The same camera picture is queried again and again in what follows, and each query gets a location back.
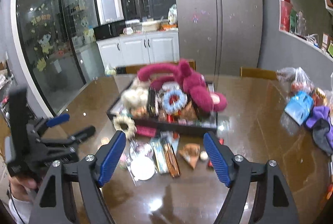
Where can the cream plush toy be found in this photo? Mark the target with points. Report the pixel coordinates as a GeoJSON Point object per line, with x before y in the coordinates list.
{"type": "Point", "coordinates": [136, 95]}

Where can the red lighter with cap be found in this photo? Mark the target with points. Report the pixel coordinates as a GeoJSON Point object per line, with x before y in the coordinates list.
{"type": "Point", "coordinates": [215, 158]}

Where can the white round badge in bag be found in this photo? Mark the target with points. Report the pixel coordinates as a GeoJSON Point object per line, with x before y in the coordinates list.
{"type": "Point", "coordinates": [142, 168]}

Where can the black microwave oven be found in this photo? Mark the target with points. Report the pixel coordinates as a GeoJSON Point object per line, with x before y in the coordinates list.
{"type": "Point", "coordinates": [109, 30]}

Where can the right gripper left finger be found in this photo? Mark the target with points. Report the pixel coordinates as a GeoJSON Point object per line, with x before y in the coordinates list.
{"type": "Point", "coordinates": [55, 202]}

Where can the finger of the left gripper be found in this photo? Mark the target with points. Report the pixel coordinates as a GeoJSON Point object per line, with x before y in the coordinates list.
{"type": "Point", "coordinates": [40, 125]}
{"type": "Point", "coordinates": [76, 138]}

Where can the light blue scrunchie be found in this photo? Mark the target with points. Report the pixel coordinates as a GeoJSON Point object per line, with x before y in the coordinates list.
{"type": "Point", "coordinates": [173, 101]}

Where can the brown triangular paper packet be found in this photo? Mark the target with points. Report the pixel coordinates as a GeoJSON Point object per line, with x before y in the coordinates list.
{"type": "Point", "coordinates": [190, 153]}

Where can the magenta plush bear toy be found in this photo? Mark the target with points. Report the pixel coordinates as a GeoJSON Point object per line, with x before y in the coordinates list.
{"type": "Point", "coordinates": [191, 83]}

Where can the blue tissue packet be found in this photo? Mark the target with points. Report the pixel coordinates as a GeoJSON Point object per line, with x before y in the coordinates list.
{"type": "Point", "coordinates": [299, 107]}

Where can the anime badge in bag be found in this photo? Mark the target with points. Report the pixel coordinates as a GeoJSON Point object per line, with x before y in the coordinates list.
{"type": "Point", "coordinates": [140, 149]}

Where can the white kitchen cabinet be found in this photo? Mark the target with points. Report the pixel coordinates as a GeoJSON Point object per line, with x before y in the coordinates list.
{"type": "Point", "coordinates": [140, 48]}

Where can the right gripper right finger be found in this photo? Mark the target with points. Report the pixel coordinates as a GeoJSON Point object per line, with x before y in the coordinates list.
{"type": "Point", "coordinates": [273, 202]}

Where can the person's left hand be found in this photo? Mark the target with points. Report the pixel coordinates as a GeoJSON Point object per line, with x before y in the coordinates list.
{"type": "Point", "coordinates": [19, 186]}

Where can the silver double-door refrigerator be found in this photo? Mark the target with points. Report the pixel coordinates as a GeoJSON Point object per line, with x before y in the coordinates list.
{"type": "Point", "coordinates": [221, 36]}

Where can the blue floral lighter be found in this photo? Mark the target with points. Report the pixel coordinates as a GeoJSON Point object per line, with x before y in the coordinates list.
{"type": "Point", "coordinates": [159, 156]}

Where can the copper metallic lighter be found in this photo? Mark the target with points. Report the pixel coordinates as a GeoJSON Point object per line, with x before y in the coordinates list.
{"type": "Point", "coordinates": [171, 161]}

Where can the cream scrunchie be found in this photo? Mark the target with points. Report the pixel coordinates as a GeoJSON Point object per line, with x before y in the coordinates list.
{"type": "Point", "coordinates": [126, 125]}

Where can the wall shelf unit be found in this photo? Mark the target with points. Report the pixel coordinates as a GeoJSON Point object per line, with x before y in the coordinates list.
{"type": "Point", "coordinates": [311, 21]}

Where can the purple and grey cloth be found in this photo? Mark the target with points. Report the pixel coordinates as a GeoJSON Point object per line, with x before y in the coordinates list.
{"type": "Point", "coordinates": [319, 122]}

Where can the white round bead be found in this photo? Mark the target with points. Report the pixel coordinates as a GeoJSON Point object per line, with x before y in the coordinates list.
{"type": "Point", "coordinates": [203, 156]}

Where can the red bead charm bag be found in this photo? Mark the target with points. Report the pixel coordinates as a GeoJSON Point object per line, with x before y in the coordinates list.
{"type": "Point", "coordinates": [171, 138]}

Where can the pink lighter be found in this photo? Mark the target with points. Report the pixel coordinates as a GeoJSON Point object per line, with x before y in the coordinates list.
{"type": "Point", "coordinates": [146, 131]}

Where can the clear plastic snack bag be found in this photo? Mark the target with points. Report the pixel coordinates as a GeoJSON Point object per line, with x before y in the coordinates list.
{"type": "Point", "coordinates": [293, 80]}

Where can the red gift box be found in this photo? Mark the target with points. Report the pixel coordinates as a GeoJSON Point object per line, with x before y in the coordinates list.
{"type": "Point", "coordinates": [286, 7]}

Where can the wooden chair back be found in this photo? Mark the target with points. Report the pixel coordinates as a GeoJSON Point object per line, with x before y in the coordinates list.
{"type": "Point", "coordinates": [258, 73]}

